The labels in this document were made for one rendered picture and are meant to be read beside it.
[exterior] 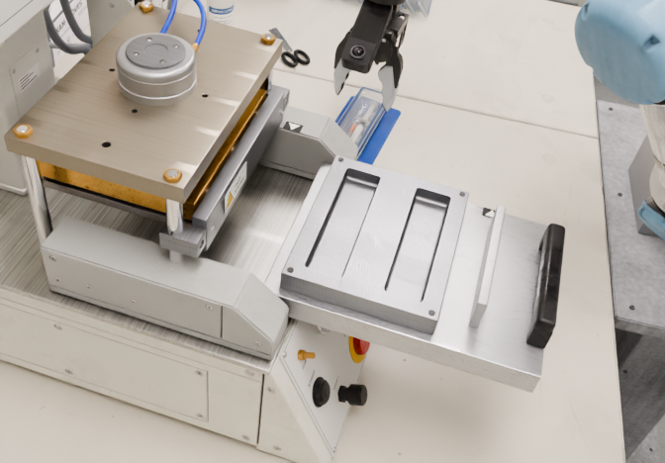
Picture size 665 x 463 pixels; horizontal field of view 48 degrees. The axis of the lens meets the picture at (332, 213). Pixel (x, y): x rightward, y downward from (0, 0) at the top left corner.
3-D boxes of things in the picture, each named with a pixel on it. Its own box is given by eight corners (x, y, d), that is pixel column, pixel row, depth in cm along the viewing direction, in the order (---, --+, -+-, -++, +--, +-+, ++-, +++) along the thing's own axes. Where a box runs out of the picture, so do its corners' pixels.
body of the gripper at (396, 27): (404, 46, 125) (419, -21, 116) (388, 71, 119) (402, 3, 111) (361, 33, 126) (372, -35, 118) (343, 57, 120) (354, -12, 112)
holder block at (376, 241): (279, 288, 78) (280, 272, 76) (333, 169, 92) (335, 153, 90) (432, 335, 76) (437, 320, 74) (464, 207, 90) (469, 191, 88)
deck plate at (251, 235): (-129, 246, 82) (-131, 240, 81) (47, 78, 106) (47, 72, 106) (269, 376, 76) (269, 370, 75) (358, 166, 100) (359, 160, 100)
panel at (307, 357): (332, 458, 89) (277, 356, 78) (390, 276, 110) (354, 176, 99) (347, 459, 88) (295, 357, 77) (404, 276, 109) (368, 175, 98)
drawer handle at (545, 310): (524, 343, 77) (536, 320, 74) (538, 243, 87) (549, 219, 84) (544, 349, 76) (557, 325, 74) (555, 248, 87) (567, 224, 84)
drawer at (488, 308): (258, 312, 80) (261, 264, 75) (319, 183, 96) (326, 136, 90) (529, 398, 77) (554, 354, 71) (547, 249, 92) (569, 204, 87)
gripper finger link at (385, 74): (411, 96, 129) (403, 47, 123) (401, 115, 124) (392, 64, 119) (394, 96, 130) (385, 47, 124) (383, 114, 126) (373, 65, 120)
